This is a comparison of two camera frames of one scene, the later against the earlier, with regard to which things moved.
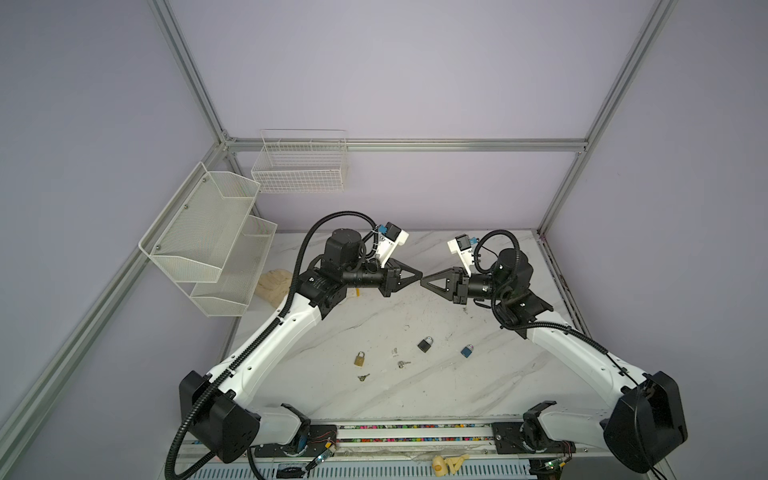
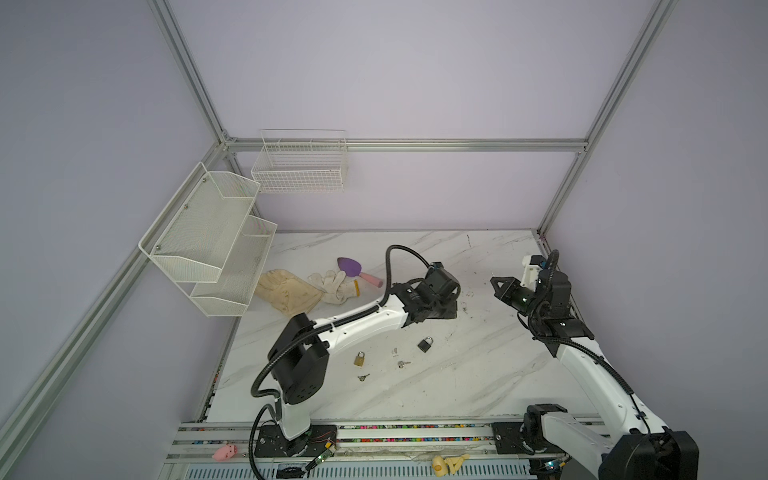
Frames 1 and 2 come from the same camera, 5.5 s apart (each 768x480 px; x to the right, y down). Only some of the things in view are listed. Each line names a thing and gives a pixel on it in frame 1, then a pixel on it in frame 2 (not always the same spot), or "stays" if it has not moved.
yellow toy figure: (440, 465) stays
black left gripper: (393, 283) to (451, 312)
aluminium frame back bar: (397, 144) stays
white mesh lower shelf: (241, 273) stays
